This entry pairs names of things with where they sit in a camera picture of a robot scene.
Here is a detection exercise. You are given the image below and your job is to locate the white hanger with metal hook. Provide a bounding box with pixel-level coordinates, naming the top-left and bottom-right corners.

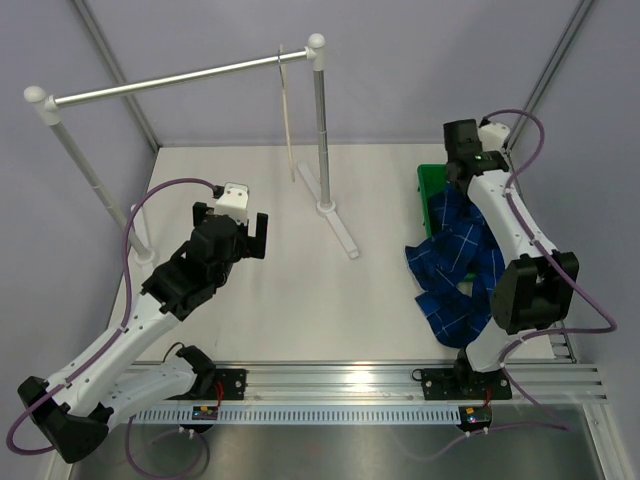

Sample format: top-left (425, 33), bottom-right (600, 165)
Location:
top-left (278, 44), bottom-right (296, 183)

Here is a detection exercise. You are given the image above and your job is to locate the blue plaid shirt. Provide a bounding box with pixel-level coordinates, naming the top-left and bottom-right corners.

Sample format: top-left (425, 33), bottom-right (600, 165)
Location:
top-left (404, 186), bottom-right (505, 349)

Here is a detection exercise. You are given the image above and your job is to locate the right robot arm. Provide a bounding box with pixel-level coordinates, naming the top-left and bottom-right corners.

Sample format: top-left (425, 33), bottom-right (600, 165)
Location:
top-left (443, 119), bottom-right (579, 400)

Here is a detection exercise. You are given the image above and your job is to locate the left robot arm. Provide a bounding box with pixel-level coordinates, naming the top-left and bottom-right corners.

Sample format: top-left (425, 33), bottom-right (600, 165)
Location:
top-left (18, 202), bottom-right (269, 464)

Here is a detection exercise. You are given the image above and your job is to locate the silver clothes rack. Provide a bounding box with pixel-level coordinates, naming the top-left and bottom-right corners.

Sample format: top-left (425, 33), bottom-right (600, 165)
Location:
top-left (23, 33), bottom-right (360, 262)

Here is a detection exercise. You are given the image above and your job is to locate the green plastic tray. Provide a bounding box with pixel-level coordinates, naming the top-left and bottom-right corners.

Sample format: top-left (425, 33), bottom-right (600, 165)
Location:
top-left (416, 162), bottom-right (481, 239)

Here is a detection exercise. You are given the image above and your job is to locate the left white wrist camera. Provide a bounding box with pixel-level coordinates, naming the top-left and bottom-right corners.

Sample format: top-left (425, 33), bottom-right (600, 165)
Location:
top-left (213, 182), bottom-right (249, 225)

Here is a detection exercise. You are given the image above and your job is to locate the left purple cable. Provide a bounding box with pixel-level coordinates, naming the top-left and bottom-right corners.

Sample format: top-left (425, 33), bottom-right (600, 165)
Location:
top-left (7, 177), bottom-right (224, 476)

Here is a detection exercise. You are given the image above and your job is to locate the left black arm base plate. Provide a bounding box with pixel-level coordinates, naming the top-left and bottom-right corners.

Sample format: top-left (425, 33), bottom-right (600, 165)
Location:
top-left (200, 368), bottom-right (247, 401)

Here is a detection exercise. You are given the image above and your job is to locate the white slotted cable duct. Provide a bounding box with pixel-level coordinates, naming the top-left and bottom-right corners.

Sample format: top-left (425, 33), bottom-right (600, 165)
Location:
top-left (134, 404), bottom-right (461, 426)

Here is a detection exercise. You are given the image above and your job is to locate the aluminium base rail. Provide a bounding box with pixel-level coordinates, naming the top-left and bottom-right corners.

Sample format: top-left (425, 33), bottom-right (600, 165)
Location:
top-left (218, 361), bottom-right (607, 405)

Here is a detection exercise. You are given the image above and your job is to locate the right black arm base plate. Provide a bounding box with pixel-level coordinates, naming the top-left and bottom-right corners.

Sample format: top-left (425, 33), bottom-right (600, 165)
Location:
top-left (411, 368), bottom-right (513, 401)

